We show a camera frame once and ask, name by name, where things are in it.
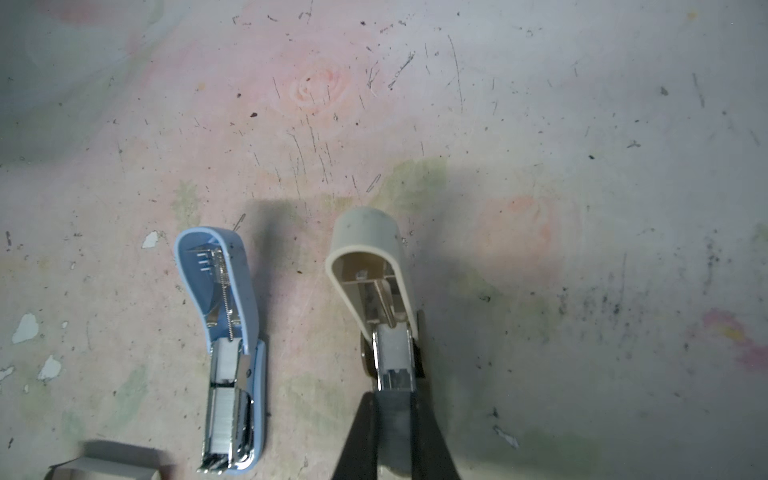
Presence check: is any olive grey stapler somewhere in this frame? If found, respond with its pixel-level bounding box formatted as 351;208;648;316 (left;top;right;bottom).
325;207;424;391

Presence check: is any staple strip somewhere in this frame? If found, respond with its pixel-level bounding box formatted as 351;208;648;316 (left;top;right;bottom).
376;390;412;478

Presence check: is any staples tray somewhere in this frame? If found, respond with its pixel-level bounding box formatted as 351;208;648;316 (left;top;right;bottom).
45;440;177;480

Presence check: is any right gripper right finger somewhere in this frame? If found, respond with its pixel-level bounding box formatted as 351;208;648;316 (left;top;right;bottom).
411;391;460;480

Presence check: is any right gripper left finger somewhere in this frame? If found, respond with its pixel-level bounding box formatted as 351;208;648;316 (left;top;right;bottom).
331;392;379;480

